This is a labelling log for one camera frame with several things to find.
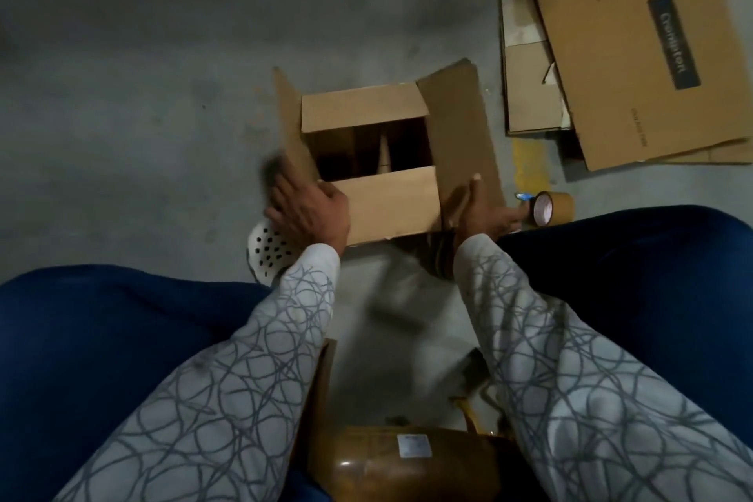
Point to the brown plastic-wrapped stool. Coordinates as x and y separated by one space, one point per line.
412 466

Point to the person's left forearm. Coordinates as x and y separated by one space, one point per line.
224 390

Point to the person's left white clog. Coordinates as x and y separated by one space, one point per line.
268 251

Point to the brown packing tape roll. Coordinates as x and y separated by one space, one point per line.
555 209

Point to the large flat black-label cardboard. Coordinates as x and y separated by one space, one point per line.
612 60

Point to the person's right forearm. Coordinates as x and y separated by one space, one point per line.
600 378

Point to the person's right hand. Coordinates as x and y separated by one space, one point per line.
480 219

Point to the person's blue trousers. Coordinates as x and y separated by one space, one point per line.
94 355

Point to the person's left hand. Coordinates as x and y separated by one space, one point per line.
308 213

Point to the small brown cardboard box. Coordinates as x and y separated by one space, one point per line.
465 125

